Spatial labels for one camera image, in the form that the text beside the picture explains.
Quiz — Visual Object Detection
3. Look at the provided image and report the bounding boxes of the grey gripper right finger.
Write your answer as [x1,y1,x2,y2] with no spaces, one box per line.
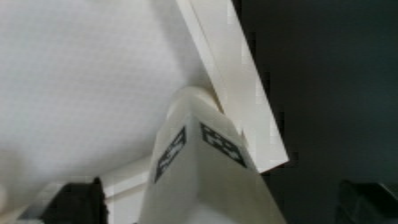
[334,180,398,224]

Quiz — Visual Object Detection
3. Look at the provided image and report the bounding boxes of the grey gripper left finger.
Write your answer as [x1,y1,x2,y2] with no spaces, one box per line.
[16,176,111,224]

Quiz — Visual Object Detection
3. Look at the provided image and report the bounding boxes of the white desk leg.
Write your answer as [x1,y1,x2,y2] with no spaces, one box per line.
[139,87,288,224]

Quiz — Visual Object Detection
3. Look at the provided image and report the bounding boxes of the white desk top tray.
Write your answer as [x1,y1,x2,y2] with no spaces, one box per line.
[0,0,288,224]

